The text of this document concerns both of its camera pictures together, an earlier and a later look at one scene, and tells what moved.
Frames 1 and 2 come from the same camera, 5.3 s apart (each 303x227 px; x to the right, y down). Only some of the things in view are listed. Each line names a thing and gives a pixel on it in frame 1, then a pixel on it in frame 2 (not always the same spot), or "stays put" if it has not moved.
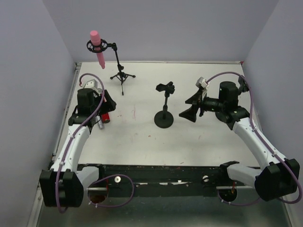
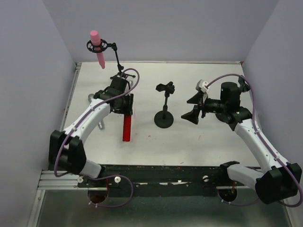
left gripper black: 109,101 -> 128,104
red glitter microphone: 105,117 -> 127,128
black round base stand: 164,119 stays put
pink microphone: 96,39 stays put
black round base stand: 226,108 stays put
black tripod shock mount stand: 121,75 stays put
